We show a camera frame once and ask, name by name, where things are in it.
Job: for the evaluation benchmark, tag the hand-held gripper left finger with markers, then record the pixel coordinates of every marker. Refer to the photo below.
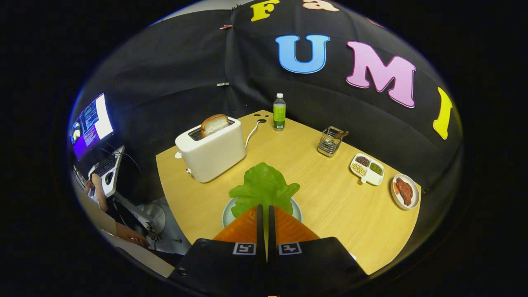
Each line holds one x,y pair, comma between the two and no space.
260,231

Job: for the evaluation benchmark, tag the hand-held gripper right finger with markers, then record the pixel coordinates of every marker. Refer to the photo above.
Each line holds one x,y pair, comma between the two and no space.
272,231

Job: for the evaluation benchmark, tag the green lettuce leaf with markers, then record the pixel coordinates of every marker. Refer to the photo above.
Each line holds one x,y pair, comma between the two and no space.
264,185

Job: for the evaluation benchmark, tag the bread slice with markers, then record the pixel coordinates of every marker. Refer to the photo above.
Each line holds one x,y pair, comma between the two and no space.
214,124

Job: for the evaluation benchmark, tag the round grey plate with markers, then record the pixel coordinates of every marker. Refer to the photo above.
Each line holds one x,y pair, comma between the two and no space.
227,218

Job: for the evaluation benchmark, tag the white toaster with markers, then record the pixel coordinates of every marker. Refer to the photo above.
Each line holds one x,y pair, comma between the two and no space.
214,156

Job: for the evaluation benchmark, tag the green label plastic bottle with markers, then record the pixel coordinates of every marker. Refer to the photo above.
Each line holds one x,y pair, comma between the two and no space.
279,117

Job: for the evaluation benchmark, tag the white divided bean dish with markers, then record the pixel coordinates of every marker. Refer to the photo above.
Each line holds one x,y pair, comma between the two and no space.
373,178

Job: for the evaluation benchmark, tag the wooden spoon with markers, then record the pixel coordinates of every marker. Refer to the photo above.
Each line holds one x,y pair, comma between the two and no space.
342,134

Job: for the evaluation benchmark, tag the brown meat slice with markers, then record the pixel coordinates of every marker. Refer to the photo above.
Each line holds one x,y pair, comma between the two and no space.
405,192

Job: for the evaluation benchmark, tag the round white meat plate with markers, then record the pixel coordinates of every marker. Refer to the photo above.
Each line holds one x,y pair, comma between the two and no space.
416,194

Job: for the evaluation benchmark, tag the white computer cart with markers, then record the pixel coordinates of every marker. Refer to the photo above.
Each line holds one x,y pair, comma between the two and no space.
113,189

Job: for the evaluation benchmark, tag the black computer mouse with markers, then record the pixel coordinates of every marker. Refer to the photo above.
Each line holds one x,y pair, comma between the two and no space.
109,178

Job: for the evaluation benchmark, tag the black keyboard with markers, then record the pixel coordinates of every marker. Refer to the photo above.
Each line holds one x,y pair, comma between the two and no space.
105,165

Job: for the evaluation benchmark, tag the black backdrop cloth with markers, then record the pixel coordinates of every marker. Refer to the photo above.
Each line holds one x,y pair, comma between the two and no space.
185,70

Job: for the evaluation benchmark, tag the computer monitor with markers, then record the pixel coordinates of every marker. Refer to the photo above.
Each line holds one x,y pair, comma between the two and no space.
93,123

